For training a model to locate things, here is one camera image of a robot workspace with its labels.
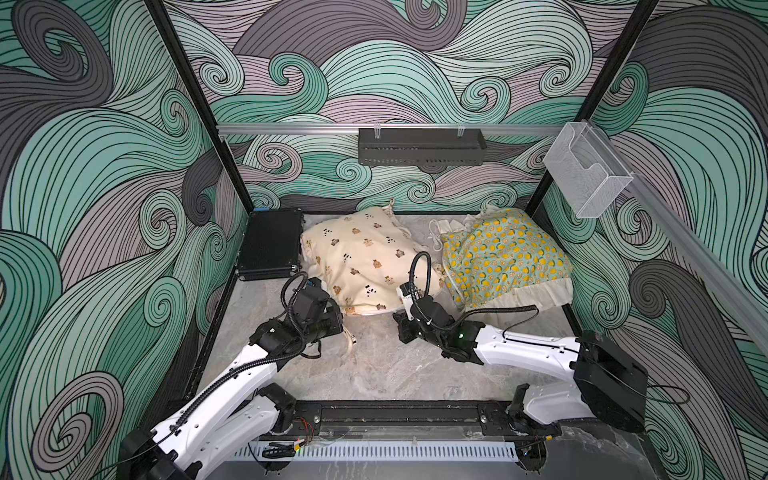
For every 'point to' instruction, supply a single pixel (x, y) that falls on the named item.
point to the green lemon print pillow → (499, 257)
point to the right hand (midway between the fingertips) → (391, 318)
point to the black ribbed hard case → (271, 246)
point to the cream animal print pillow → (365, 255)
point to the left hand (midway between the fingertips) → (343, 313)
